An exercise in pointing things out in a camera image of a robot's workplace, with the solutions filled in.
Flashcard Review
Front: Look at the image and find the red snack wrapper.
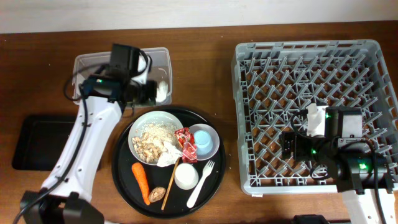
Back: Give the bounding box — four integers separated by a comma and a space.
175, 128, 197, 164

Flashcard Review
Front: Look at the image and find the pink small bowl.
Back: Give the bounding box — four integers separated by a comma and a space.
189, 124, 220, 161

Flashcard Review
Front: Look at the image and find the white plastic fork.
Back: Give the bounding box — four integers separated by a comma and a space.
187, 160, 215, 208

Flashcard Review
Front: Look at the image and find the white cup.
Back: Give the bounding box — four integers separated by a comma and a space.
174, 163, 198, 190

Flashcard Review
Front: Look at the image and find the light blue cup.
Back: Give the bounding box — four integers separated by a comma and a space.
194, 130, 213, 155

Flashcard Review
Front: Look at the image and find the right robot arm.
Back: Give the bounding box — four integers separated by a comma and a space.
279, 104, 397, 223

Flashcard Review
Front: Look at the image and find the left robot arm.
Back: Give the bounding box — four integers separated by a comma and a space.
13, 44, 157, 223

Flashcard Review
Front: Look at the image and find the grey dishwasher rack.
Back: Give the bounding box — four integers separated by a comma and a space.
231, 40, 397, 196

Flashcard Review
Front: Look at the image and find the clear plastic bin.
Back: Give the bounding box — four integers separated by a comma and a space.
72, 47, 173, 106

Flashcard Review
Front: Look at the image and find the grey bowl with food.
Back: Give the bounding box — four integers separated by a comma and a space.
127, 111, 183, 166

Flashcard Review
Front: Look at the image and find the orange carrot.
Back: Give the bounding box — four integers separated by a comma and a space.
131, 162, 150, 205

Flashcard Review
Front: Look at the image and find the round black tray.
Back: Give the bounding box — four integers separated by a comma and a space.
111, 106, 226, 219

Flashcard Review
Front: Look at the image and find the wooden chopstick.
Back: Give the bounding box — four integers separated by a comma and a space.
161, 157, 181, 211

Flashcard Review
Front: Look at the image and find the brown shiitake mushroom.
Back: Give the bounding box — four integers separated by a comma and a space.
148, 187, 166, 203

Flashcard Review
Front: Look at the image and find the black rectangular tray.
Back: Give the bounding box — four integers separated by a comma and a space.
12, 114, 75, 171

